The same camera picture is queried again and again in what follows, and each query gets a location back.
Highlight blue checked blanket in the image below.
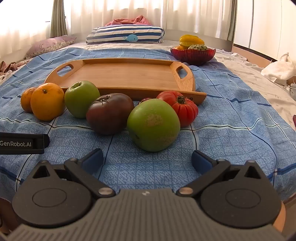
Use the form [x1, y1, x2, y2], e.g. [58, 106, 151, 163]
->
[0, 47, 296, 202]

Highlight white cloth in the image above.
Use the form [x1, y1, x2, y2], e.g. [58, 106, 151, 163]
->
[261, 53, 296, 86]

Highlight blue white striped pillow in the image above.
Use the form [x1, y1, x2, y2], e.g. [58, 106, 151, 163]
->
[86, 26, 165, 44]

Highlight small green apple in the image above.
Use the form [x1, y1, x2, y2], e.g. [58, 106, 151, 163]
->
[64, 80, 101, 119]

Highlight wooden tray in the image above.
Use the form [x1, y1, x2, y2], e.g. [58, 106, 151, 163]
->
[44, 58, 207, 105]

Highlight olive green curtain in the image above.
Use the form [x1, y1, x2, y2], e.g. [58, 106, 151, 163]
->
[227, 0, 238, 42]
[50, 0, 68, 39]

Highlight red glass bowl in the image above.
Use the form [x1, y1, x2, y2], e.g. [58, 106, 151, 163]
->
[170, 47, 216, 66]

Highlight brown clothes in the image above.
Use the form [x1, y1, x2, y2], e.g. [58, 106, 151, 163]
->
[0, 61, 19, 73]

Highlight pink blanket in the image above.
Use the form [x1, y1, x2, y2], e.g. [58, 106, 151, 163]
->
[105, 15, 151, 27]

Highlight white sheer curtain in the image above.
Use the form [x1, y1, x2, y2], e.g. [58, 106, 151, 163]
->
[0, 0, 52, 56]
[65, 0, 232, 40]

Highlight large orange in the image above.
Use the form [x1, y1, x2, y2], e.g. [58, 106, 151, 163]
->
[30, 83, 65, 121]

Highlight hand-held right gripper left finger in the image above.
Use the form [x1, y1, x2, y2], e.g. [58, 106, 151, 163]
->
[24, 148, 116, 199]

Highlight red ribbed tomato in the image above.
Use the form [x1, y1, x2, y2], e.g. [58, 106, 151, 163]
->
[156, 91, 199, 128]

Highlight wooden bed rail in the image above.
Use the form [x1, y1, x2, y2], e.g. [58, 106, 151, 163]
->
[232, 44, 278, 68]

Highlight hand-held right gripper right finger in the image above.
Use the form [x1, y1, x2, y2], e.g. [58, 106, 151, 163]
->
[176, 150, 270, 198]

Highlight purple pillow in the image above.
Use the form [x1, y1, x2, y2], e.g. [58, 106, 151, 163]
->
[24, 36, 77, 59]

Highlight small orange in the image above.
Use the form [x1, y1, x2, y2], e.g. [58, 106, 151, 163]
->
[20, 87, 37, 113]

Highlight large green apple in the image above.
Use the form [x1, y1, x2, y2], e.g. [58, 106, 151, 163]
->
[127, 98, 181, 152]

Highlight yellow starfruit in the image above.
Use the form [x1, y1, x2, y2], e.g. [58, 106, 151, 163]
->
[179, 34, 205, 47]

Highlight white wardrobe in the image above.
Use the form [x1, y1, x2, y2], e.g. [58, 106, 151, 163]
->
[233, 0, 296, 62]

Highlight dark purple tomato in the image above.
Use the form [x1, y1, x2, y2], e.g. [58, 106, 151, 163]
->
[86, 93, 135, 135]

